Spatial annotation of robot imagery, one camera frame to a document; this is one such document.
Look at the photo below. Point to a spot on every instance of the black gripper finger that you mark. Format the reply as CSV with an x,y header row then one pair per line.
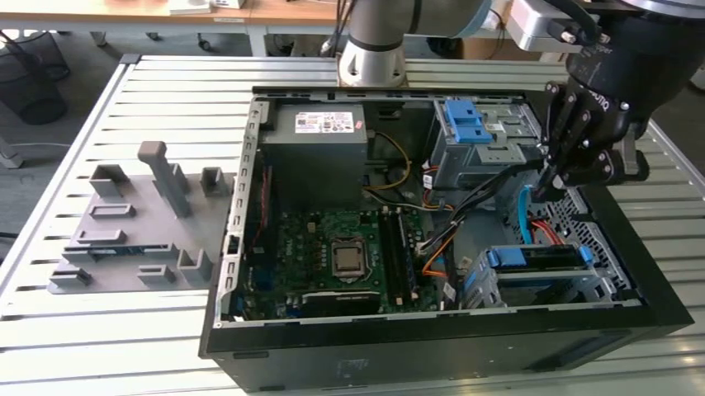
x,y
598,169
564,123

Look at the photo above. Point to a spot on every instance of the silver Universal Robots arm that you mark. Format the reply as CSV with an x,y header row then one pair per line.
x,y
375,62

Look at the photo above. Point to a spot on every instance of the grey metal disk bay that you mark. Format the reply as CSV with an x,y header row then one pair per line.
x,y
546,277

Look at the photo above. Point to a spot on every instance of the blue plastic drive latch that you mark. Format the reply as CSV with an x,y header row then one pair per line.
x,y
465,123

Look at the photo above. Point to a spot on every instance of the grey metal optical drive cage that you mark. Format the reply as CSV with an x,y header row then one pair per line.
x,y
473,165

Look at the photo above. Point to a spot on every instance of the black RAM slot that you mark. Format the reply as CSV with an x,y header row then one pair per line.
x,y
407,251

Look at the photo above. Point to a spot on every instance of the grey power supply unit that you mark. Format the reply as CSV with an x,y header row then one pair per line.
x,y
315,165

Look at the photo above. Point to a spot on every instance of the silver CPU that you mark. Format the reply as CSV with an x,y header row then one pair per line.
x,y
348,259

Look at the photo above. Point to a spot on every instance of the black open PC case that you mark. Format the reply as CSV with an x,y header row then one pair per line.
x,y
441,354

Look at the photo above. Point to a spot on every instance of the green motherboard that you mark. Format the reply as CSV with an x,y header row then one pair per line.
x,y
300,237

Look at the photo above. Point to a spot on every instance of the black graphics card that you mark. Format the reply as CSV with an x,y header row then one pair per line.
x,y
341,304

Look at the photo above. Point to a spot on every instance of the small white printed box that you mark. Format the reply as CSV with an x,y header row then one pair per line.
x,y
228,3

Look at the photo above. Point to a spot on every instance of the white cardboard box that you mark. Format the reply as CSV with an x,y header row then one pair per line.
x,y
190,7

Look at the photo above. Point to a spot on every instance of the grey parts rack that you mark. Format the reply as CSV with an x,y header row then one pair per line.
x,y
154,231

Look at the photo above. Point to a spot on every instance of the wooden desk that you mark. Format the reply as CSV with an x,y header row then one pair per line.
x,y
66,15

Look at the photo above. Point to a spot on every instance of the black mesh waste bin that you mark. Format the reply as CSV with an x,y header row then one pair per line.
x,y
28,82

